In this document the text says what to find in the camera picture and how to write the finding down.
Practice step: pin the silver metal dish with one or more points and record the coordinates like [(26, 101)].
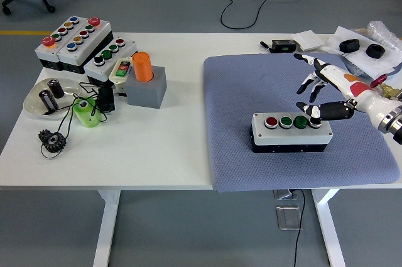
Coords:
[(34, 103)]

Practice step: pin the five-button control box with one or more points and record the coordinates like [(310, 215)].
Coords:
[(91, 44), (47, 54)]

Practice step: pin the clear bubble wrap bag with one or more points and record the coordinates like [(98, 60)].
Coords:
[(381, 33)]

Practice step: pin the white table leg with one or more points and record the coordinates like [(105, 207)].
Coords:
[(329, 232), (106, 232)]

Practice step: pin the white box with black knob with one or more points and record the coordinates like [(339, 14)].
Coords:
[(94, 70)]

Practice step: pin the grey floor socket box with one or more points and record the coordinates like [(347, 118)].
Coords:
[(284, 194)]

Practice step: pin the grey-blue textured mat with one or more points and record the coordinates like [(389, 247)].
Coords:
[(238, 91)]

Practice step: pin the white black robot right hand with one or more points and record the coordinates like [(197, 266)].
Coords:
[(342, 83)]

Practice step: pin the small black adapter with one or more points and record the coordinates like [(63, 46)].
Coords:
[(106, 99)]

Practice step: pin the grey square block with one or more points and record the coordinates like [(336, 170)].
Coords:
[(144, 94)]

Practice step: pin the small black plug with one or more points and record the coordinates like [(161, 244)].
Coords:
[(264, 45)]

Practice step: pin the green plastic holder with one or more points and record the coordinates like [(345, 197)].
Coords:
[(88, 117)]

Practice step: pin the white flat plate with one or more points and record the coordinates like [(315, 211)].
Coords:
[(309, 40)]

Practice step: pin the black metal gear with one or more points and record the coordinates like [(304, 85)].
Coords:
[(47, 141)]

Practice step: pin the black cylindrical capacitor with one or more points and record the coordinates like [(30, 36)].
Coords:
[(48, 100)]

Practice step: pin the white foam sheet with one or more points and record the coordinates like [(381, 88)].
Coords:
[(339, 36)]

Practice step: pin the metal floor outlet plate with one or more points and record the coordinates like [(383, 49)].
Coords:
[(289, 218)]

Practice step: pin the brown cylindrical capacitor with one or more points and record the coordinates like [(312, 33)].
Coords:
[(56, 89)]

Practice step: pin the black device with green label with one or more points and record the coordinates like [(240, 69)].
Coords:
[(282, 46)]

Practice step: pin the cream red-green switch box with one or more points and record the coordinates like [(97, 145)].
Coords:
[(121, 67)]

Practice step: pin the orange plastic cylinder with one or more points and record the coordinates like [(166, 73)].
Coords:
[(142, 67)]

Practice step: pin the white black four-button box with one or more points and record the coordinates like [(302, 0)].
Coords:
[(260, 132)]

